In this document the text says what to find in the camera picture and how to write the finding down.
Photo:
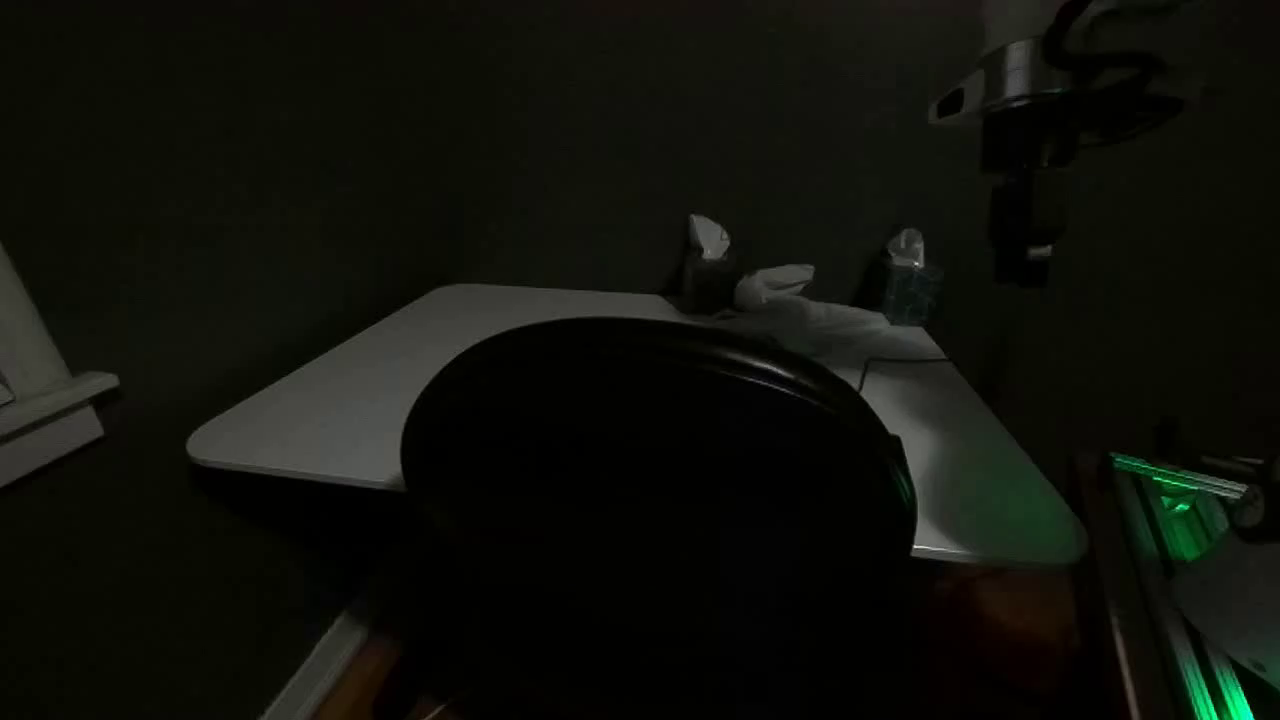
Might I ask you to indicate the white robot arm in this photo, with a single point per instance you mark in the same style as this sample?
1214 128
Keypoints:
1053 83

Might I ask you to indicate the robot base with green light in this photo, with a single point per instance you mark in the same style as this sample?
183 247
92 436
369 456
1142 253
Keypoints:
1183 587

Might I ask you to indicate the white window sill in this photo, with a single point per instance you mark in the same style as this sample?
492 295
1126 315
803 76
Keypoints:
44 409

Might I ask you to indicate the white crumpled cloth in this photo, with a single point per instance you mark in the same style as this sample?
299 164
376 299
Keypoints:
772 303

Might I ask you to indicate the black office chair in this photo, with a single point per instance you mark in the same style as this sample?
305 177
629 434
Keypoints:
657 521

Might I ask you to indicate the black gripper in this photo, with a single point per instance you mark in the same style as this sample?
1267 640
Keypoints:
1024 213

